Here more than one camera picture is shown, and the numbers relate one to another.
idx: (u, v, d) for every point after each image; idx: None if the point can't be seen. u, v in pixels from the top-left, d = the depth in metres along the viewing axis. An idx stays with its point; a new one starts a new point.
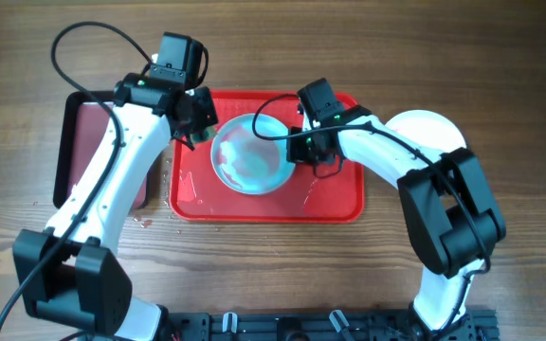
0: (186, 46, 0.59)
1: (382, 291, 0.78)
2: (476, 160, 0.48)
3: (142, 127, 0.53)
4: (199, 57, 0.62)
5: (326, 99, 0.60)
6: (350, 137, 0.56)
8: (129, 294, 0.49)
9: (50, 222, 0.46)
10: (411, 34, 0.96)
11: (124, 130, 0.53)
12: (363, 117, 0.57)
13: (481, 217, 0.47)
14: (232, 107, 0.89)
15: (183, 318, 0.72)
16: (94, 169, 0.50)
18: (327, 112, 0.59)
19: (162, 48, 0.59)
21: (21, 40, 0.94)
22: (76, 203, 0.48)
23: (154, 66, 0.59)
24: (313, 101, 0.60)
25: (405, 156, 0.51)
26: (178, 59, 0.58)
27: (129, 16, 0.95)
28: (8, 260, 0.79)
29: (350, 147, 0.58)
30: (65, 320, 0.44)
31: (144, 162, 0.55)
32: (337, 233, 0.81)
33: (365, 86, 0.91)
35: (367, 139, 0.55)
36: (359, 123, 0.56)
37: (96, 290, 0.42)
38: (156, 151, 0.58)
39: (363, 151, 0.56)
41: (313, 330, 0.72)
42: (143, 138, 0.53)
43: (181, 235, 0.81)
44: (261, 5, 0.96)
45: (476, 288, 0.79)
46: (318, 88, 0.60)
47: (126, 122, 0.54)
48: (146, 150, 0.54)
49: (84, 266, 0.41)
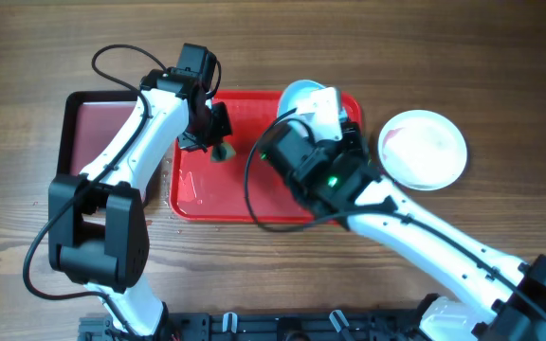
0: (205, 52, 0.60)
1: (382, 291, 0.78)
2: None
3: (167, 102, 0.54)
4: (213, 67, 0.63)
5: (303, 152, 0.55)
6: (373, 224, 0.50)
8: (145, 251, 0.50)
9: (83, 170, 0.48)
10: (412, 34, 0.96)
11: (151, 105, 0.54)
12: (373, 188, 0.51)
13: None
14: (232, 107, 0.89)
15: (183, 318, 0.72)
16: (123, 134, 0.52)
18: (310, 168, 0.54)
19: (181, 52, 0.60)
21: (20, 41, 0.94)
22: (106, 158, 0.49)
23: (174, 69, 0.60)
24: (286, 156, 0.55)
25: (472, 270, 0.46)
26: (197, 62, 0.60)
27: (129, 16, 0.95)
28: (9, 260, 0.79)
29: (370, 230, 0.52)
30: (87, 267, 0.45)
31: (167, 138, 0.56)
32: (337, 234, 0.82)
33: (365, 87, 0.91)
35: (397, 232, 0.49)
36: (373, 203, 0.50)
37: (122, 230, 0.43)
38: (177, 133, 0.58)
39: (397, 242, 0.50)
41: (312, 331, 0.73)
42: (169, 115, 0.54)
43: (181, 235, 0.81)
44: (261, 5, 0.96)
45: None
46: (287, 141, 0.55)
47: (154, 98, 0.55)
48: (170, 125, 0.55)
49: (114, 206, 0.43)
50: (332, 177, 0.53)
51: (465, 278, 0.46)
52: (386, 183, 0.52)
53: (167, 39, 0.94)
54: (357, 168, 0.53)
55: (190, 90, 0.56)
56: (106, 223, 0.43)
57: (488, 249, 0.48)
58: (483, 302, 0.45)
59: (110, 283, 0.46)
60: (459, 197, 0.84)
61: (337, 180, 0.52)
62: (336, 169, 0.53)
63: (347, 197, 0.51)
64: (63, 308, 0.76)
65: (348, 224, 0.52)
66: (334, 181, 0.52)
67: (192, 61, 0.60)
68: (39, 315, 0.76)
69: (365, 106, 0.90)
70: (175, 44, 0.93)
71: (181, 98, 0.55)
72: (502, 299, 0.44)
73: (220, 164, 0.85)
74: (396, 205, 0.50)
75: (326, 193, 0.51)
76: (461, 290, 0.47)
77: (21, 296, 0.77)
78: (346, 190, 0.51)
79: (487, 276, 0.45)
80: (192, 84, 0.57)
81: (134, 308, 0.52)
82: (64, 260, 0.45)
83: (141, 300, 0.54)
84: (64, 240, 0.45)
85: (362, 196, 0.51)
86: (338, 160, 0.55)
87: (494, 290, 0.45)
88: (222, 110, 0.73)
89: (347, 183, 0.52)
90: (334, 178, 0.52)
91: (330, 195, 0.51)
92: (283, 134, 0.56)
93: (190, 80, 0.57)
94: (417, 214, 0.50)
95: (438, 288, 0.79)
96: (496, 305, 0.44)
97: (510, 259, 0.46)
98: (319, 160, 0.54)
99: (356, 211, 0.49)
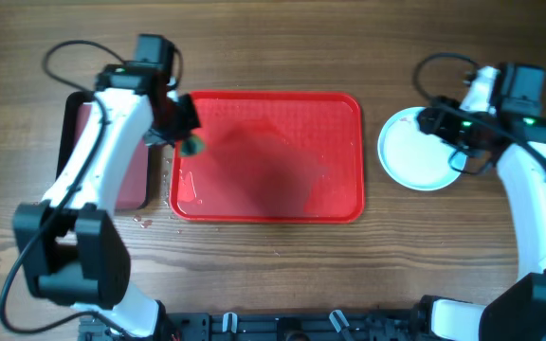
0: (163, 43, 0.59)
1: (381, 291, 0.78)
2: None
3: (125, 104, 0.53)
4: (172, 57, 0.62)
5: (524, 92, 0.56)
6: (524, 164, 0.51)
8: (125, 264, 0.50)
9: (45, 196, 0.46)
10: (412, 34, 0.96)
11: (108, 109, 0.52)
12: None
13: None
14: (232, 107, 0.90)
15: (183, 318, 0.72)
16: (82, 147, 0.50)
18: (519, 105, 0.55)
19: (137, 47, 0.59)
21: (21, 41, 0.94)
22: (69, 178, 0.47)
23: (132, 62, 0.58)
24: (514, 85, 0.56)
25: None
26: (155, 54, 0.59)
27: (129, 17, 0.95)
28: (9, 261, 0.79)
29: (516, 169, 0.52)
30: (69, 294, 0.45)
31: (130, 141, 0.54)
32: (338, 233, 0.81)
33: (365, 86, 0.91)
35: (536, 183, 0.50)
36: None
37: (97, 259, 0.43)
38: (140, 131, 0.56)
39: (524, 188, 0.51)
41: (312, 330, 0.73)
42: (128, 116, 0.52)
43: (181, 235, 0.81)
44: (261, 4, 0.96)
45: (476, 288, 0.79)
46: (525, 74, 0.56)
47: (111, 102, 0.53)
48: (131, 127, 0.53)
49: (83, 234, 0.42)
50: (529, 117, 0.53)
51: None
52: None
53: (167, 39, 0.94)
54: None
55: (148, 84, 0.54)
56: (78, 247, 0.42)
57: None
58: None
59: (95, 304, 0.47)
60: (458, 197, 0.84)
61: (534, 120, 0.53)
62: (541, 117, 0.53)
63: (528, 136, 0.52)
64: (63, 307, 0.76)
65: (508, 151, 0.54)
66: (530, 111, 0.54)
67: (151, 53, 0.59)
68: (40, 314, 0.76)
69: (364, 106, 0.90)
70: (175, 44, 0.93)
71: (140, 95, 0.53)
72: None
73: (221, 165, 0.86)
74: None
75: (517, 114, 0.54)
76: (533, 243, 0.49)
77: (21, 296, 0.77)
78: (531, 134, 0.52)
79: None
80: (151, 79, 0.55)
81: (128, 314, 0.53)
82: (45, 288, 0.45)
83: (136, 303, 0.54)
84: (40, 269, 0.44)
85: (540, 145, 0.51)
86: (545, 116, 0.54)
87: None
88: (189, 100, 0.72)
89: (536, 131, 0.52)
90: (531, 119, 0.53)
91: (523, 126, 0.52)
92: (511, 72, 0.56)
93: (149, 73, 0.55)
94: None
95: (438, 288, 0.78)
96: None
97: None
98: (520, 104, 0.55)
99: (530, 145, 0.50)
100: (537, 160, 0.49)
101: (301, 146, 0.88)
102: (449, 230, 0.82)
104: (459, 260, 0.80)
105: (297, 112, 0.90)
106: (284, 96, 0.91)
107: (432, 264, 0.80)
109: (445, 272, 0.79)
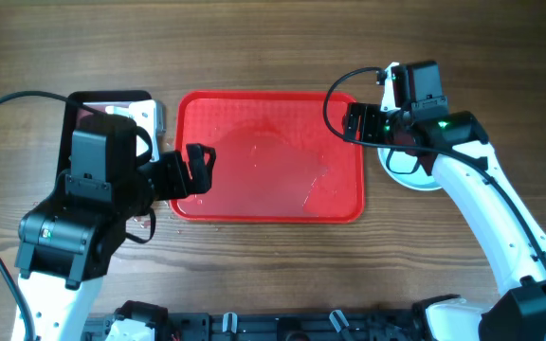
0: (109, 141, 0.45)
1: (382, 291, 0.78)
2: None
3: (57, 310, 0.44)
4: (126, 148, 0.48)
5: (429, 91, 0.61)
6: (458, 171, 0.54)
8: None
9: None
10: (412, 34, 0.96)
11: (35, 315, 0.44)
12: (476, 146, 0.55)
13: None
14: (232, 107, 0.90)
15: (183, 318, 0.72)
16: None
18: (427, 106, 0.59)
19: (74, 151, 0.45)
21: (22, 41, 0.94)
22: None
23: (74, 180, 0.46)
24: (417, 87, 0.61)
25: (518, 241, 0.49)
26: (92, 161, 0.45)
27: (128, 17, 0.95)
28: (9, 260, 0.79)
29: (450, 179, 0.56)
30: None
31: (75, 334, 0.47)
32: (338, 233, 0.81)
33: (365, 86, 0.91)
35: (475, 188, 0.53)
36: (473, 156, 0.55)
37: None
38: (88, 297, 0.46)
39: (471, 198, 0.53)
41: (313, 330, 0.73)
42: (62, 325, 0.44)
43: (181, 235, 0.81)
44: (261, 5, 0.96)
45: (475, 288, 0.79)
46: (423, 73, 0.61)
47: (34, 304, 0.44)
48: (72, 326, 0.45)
49: None
50: (441, 120, 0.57)
51: (511, 247, 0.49)
52: (488, 148, 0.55)
53: (167, 40, 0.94)
54: (471, 121, 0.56)
55: (90, 249, 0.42)
56: None
57: None
58: (518, 274, 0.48)
59: None
60: None
61: (447, 123, 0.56)
62: (449, 116, 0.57)
63: (448, 142, 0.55)
64: None
65: (436, 166, 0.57)
66: (437, 107, 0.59)
67: (90, 159, 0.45)
68: None
69: None
70: (175, 44, 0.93)
71: (78, 256, 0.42)
72: (535, 278, 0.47)
73: (220, 165, 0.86)
74: (487, 167, 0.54)
75: (427, 123, 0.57)
76: (499, 253, 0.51)
77: None
78: (450, 138, 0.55)
79: (532, 258, 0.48)
80: (102, 224, 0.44)
81: None
82: None
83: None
84: None
85: (463, 146, 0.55)
86: (460, 112, 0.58)
87: (531, 267, 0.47)
88: (154, 168, 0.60)
89: (455, 134, 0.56)
90: (445, 122, 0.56)
91: (439, 133, 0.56)
92: (408, 77, 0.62)
93: (95, 222, 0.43)
94: (501, 181, 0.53)
95: (438, 288, 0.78)
96: (525, 279, 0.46)
97: None
98: (427, 104, 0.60)
99: (451, 154, 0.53)
100: (468, 163, 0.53)
101: (301, 145, 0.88)
102: (449, 230, 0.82)
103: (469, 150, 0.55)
104: (459, 260, 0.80)
105: (297, 112, 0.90)
106: (285, 96, 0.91)
107: (432, 264, 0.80)
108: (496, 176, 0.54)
109: (445, 272, 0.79)
